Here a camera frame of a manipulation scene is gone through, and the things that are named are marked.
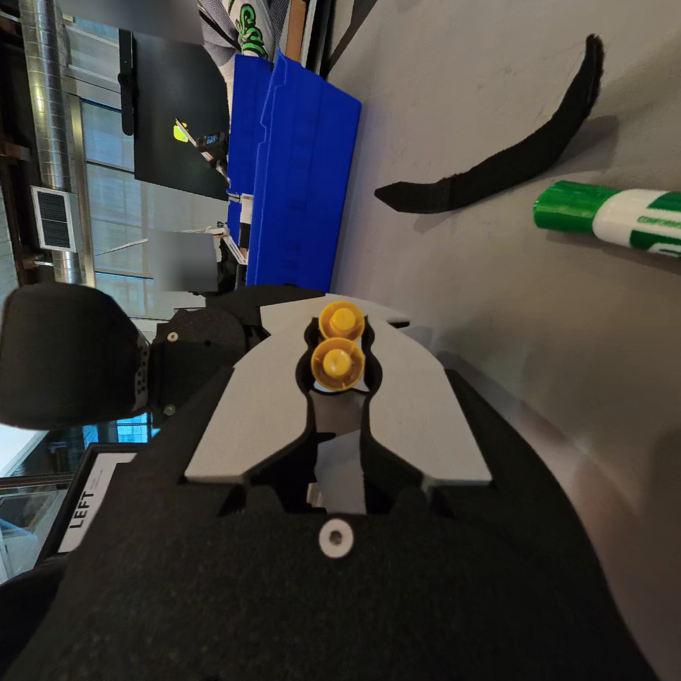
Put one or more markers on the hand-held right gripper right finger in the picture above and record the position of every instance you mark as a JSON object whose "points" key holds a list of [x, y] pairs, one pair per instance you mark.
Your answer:
{"points": [[425, 415]]}

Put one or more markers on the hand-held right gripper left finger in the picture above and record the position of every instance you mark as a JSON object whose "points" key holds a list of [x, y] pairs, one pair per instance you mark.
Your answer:
{"points": [[250, 415]]}

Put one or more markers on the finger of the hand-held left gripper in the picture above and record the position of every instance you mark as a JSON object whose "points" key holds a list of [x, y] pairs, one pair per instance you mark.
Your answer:
{"points": [[290, 311], [340, 463]]}

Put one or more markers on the green white dry erase marker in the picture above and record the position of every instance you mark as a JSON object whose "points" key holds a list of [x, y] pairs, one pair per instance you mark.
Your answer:
{"points": [[612, 221]]}

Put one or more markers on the grey desk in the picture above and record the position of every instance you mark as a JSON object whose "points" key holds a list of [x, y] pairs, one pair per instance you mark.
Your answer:
{"points": [[479, 292]]}

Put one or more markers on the large blue plastic bin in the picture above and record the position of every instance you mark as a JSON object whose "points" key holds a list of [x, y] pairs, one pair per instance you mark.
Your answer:
{"points": [[308, 186]]}

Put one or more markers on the white vent grille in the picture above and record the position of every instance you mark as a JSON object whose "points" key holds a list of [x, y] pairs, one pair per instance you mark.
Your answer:
{"points": [[52, 218]]}

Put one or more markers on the black monitor screen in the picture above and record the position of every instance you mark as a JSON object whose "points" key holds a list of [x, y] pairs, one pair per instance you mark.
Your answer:
{"points": [[175, 80]]}

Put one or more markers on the silver ventilation duct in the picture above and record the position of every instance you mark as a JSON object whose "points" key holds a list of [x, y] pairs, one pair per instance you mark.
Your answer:
{"points": [[50, 106]]}

